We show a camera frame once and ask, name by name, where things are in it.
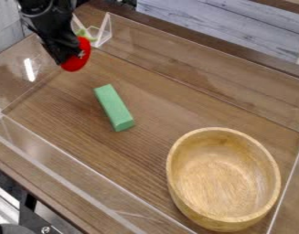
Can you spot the green foam block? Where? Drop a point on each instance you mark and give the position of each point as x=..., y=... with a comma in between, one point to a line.
x=118, y=113

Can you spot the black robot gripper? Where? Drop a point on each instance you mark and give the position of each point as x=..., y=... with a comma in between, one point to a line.
x=49, y=18

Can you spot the wooden bowl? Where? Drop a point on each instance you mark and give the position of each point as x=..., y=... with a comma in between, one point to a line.
x=224, y=178

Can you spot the clear acrylic tray walls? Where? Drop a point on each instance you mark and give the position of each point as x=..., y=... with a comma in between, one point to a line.
x=165, y=139

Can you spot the red plush strawberry toy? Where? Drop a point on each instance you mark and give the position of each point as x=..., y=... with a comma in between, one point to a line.
x=77, y=61

